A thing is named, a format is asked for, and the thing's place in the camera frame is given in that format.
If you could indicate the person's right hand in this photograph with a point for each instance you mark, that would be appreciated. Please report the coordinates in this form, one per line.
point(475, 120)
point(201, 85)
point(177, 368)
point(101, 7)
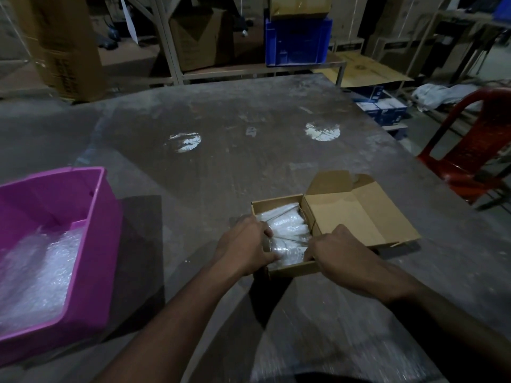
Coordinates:
point(351, 263)

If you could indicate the person's left hand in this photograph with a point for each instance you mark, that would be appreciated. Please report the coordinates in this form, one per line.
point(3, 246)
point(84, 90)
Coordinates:
point(239, 251)

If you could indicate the small brown cardboard box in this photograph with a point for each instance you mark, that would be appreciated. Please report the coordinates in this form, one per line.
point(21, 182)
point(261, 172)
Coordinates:
point(359, 215)

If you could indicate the bubble items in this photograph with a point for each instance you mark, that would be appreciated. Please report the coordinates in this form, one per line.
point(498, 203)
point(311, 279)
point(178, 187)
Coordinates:
point(289, 251)

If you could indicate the clear bubble wrap sheet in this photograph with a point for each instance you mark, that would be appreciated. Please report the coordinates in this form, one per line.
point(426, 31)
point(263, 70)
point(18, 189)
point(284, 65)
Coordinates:
point(275, 213)

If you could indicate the pile of bubble wrap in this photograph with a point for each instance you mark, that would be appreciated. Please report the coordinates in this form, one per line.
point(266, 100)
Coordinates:
point(36, 279)

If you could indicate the person's left forearm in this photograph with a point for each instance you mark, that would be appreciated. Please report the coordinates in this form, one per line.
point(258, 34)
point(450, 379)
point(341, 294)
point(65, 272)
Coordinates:
point(171, 335)

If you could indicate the dark blue product box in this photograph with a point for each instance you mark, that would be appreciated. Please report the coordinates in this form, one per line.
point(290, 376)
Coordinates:
point(369, 93)

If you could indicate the flattened printed cardboard sheet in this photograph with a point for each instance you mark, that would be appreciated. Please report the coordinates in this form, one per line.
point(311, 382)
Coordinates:
point(363, 71)

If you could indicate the flat cardboard sheet with tape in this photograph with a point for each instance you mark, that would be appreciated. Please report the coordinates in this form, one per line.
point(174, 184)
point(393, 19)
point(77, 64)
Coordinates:
point(299, 5)

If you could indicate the tall narrow cardboard carton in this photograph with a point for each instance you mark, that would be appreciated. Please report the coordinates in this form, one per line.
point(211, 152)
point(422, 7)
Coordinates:
point(68, 51)

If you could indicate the pink plastic bin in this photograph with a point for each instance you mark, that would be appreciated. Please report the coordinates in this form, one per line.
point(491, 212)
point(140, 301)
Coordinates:
point(100, 251)

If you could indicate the red plastic chair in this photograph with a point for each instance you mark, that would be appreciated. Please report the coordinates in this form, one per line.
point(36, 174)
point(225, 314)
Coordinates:
point(479, 155)

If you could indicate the white plastic bag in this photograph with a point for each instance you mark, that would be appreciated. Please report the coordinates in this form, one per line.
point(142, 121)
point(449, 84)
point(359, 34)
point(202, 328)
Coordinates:
point(439, 96)

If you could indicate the open brown carton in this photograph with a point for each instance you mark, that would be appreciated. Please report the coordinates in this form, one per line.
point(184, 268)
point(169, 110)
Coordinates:
point(199, 39)

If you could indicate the blue plastic crate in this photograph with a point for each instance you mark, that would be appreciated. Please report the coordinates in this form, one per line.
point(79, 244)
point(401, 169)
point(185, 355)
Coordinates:
point(299, 43)

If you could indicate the grey metal storage rack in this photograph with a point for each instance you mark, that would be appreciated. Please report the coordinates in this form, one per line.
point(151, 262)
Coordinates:
point(167, 39)

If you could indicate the small dark object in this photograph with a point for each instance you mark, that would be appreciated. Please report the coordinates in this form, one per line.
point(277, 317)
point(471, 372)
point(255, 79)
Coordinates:
point(111, 40)

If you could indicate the white paper sheet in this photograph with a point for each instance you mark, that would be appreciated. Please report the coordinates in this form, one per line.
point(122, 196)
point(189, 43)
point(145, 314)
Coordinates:
point(129, 19)

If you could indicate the blue plastic tray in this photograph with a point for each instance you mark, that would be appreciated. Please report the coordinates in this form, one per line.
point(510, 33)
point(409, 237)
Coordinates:
point(504, 9)

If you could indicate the metal frame table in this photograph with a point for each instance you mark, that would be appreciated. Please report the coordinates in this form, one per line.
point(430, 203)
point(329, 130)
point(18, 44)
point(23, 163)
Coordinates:
point(459, 17)

